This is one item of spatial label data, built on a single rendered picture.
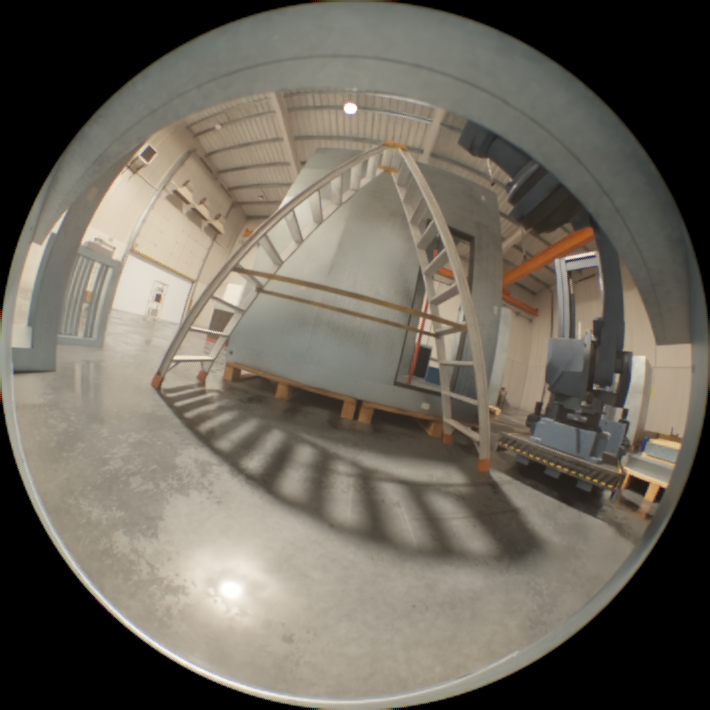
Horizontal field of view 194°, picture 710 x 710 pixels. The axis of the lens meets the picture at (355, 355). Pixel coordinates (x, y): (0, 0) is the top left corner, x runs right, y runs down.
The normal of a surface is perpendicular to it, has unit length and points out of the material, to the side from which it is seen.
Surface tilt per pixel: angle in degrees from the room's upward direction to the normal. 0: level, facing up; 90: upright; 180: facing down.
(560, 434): 90
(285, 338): 90
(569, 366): 90
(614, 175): 180
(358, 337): 90
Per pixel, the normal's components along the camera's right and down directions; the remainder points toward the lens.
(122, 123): -0.25, 0.97
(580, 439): -0.92, -0.25
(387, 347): -0.01, -0.03
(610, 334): -0.91, 0.15
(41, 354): 0.97, 0.25
